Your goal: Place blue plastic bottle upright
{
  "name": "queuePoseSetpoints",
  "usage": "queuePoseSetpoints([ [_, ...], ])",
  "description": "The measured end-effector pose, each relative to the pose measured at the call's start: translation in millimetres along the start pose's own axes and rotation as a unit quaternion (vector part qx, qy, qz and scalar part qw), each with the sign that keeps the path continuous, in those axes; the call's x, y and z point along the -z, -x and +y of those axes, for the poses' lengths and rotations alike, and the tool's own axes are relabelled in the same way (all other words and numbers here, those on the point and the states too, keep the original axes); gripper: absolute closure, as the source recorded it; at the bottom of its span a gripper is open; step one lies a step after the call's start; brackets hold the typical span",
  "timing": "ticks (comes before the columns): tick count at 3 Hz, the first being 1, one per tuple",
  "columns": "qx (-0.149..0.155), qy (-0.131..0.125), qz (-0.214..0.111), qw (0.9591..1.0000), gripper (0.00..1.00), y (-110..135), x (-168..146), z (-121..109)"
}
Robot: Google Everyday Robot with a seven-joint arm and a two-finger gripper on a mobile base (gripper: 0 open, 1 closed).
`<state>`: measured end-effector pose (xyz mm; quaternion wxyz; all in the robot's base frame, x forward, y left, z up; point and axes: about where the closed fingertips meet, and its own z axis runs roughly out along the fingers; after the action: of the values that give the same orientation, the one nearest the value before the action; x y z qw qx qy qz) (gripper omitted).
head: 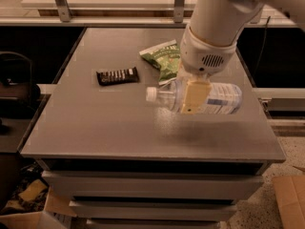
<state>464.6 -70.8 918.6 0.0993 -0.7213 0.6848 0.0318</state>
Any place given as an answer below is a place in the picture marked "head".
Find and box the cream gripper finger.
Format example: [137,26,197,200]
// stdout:
[180,76,212,115]

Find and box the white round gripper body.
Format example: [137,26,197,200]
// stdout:
[180,25,236,75]

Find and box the clear blue-labelled plastic bottle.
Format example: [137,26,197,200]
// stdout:
[146,79,242,115]

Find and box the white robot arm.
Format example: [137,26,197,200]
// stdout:
[177,0,305,115]

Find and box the green chip bag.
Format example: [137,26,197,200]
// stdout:
[139,40,180,85]

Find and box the black snack bar wrapper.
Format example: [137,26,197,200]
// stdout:
[96,67,139,86]

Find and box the grey drawer cabinet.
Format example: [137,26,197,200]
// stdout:
[22,29,285,229]

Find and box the cardboard box right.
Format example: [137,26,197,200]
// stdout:
[272,166,305,229]

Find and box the cardboard box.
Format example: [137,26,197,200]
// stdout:
[0,189,76,229]
[272,166,305,229]

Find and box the black office chair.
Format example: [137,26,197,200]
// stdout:
[0,51,41,135]

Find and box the cardboard box bottom left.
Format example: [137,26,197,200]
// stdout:
[0,189,76,229]

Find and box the right metal bracket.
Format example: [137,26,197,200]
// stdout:
[250,8,263,24]

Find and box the metal bracket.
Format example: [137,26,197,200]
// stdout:
[173,0,185,23]
[250,8,263,24]
[54,0,71,22]

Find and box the middle metal bracket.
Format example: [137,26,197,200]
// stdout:
[173,0,185,23]

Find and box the black hanging cable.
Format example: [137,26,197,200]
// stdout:
[253,15,272,79]

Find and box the left metal bracket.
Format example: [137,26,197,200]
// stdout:
[54,0,71,22]

